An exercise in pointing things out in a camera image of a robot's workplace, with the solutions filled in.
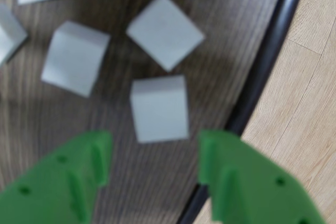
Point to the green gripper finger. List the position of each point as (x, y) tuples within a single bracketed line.
[(257, 197), (47, 190)]

